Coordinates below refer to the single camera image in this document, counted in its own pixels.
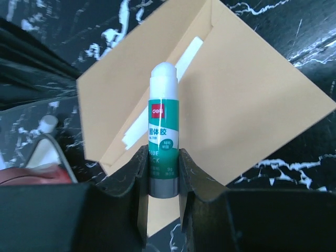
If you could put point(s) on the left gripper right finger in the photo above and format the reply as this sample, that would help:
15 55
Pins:
203 209

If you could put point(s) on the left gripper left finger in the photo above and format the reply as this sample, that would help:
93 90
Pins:
116 212

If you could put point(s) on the ornate bordered letter paper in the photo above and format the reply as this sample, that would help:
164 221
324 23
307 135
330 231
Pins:
163 85

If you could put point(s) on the green white glue stick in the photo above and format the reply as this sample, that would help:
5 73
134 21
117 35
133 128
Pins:
163 140

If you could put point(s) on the white glue stick cap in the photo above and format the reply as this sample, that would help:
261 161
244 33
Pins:
48 123

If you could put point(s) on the brown paper envelope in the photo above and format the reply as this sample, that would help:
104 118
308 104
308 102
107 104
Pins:
240 100

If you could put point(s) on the white strawberry tray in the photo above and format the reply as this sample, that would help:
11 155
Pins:
46 152

